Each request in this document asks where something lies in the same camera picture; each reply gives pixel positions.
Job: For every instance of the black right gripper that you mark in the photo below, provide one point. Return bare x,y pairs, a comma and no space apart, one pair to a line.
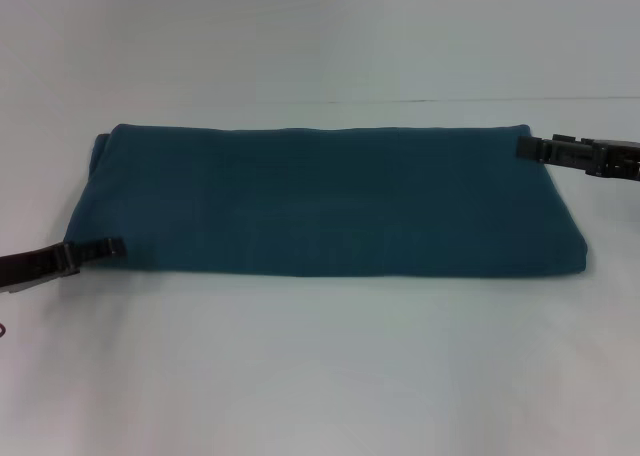
615,158

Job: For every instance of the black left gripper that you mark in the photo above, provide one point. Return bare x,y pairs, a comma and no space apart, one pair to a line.
35,268

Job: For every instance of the blue t-shirt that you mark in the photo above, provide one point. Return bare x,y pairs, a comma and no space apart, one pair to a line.
325,201

